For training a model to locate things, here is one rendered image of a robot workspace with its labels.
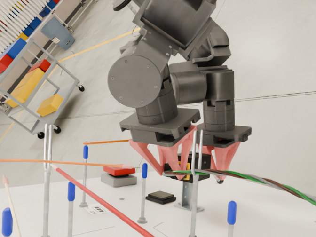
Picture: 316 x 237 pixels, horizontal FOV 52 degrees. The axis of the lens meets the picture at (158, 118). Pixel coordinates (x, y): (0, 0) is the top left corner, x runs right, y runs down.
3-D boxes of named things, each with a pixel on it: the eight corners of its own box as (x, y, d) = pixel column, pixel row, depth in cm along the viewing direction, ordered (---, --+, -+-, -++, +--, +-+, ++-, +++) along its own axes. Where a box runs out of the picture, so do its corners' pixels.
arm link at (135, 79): (215, 19, 41) (159, -21, 40) (225, 32, 31) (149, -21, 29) (163, 92, 46) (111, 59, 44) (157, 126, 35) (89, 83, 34)
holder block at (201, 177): (209, 177, 54) (211, 154, 54) (191, 183, 50) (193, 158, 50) (189, 173, 57) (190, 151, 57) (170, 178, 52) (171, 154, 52)
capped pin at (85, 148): (90, 205, 52) (92, 139, 52) (85, 208, 51) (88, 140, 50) (82, 204, 53) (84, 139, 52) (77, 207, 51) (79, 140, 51)
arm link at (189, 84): (224, 25, 57) (203, 50, 64) (164, 27, 53) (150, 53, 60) (245, 87, 53) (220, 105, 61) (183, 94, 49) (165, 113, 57)
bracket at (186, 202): (204, 209, 53) (206, 179, 53) (196, 213, 51) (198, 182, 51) (181, 202, 56) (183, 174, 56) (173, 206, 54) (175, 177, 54)
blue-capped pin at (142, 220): (149, 222, 46) (152, 162, 46) (142, 225, 45) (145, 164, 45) (141, 219, 47) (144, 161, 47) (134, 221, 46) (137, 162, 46)
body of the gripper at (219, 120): (237, 145, 54) (236, 102, 53) (186, 138, 61) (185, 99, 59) (252, 136, 59) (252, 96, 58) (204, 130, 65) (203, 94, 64)
